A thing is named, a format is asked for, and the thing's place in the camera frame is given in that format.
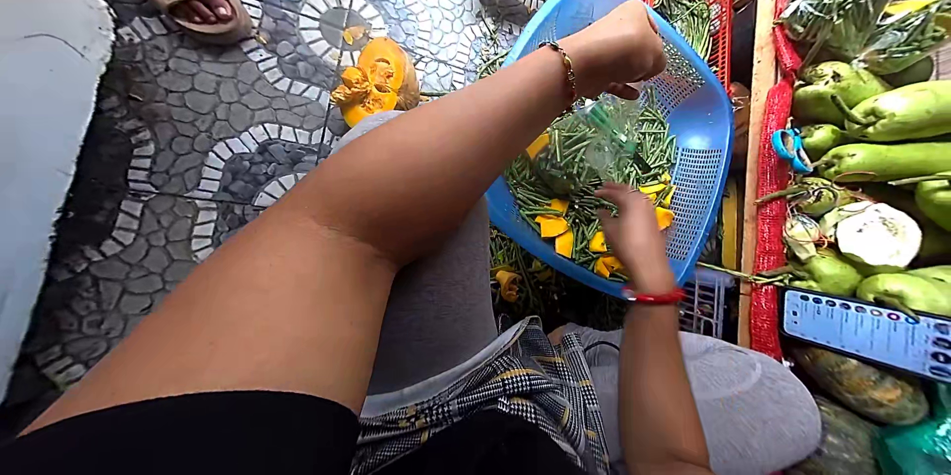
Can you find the person's left hand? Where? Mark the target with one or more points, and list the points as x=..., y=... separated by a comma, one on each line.
x=613, y=40

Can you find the person's right hand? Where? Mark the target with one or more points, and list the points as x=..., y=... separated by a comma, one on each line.
x=640, y=241

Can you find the person's right fingers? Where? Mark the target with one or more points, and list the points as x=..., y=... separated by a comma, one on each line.
x=612, y=201

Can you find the person's left fingers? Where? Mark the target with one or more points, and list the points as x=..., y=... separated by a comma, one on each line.
x=648, y=65

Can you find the clear plastic bag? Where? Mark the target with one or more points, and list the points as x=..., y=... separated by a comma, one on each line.
x=605, y=135

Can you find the person's left forearm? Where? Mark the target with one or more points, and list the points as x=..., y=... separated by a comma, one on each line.
x=446, y=163

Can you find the person's right forearm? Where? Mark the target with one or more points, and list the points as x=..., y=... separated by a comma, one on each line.
x=654, y=378

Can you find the pile of cut green beans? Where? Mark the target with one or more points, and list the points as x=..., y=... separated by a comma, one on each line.
x=587, y=196

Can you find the pile of yellow squash pieces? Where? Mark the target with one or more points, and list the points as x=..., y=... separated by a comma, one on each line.
x=553, y=225

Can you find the bundle of long beans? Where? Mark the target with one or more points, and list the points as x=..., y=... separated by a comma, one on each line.
x=680, y=7

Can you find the blue plastic basket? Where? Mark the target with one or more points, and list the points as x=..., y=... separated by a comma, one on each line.
x=698, y=126

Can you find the red plastic crate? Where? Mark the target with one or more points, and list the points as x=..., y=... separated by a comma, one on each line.
x=721, y=29

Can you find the heap of vegetable scraps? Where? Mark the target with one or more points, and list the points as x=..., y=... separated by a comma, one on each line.
x=512, y=283

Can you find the grey plastic crate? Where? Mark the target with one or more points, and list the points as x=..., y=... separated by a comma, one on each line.
x=706, y=300

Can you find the wooden plank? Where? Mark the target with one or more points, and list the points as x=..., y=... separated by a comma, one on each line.
x=752, y=185

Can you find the red mesh netting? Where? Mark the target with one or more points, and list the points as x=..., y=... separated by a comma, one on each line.
x=770, y=237

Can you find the bagged green vegetables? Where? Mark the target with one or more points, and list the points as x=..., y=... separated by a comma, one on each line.
x=839, y=7

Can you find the person's legs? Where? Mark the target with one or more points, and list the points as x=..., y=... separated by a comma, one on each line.
x=743, y=393

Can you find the cut orange squash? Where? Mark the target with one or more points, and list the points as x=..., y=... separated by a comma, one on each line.
x=386, y=77

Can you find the pile of green gourds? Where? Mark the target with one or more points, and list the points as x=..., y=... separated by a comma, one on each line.
x=903, y=115

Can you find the smartphone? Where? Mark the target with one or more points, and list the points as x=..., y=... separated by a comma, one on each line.
x=865, y=330

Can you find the mottled green squash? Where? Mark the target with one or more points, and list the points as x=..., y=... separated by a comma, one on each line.
x=843, y=441
x=865, y=382

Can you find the teal plastic bag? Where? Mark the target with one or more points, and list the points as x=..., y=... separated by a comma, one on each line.
x=917, y=445

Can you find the person's body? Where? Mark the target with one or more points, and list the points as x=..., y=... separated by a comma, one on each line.
x=223, y=434

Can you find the white board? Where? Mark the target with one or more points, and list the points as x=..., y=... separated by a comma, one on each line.
x=44, y=74

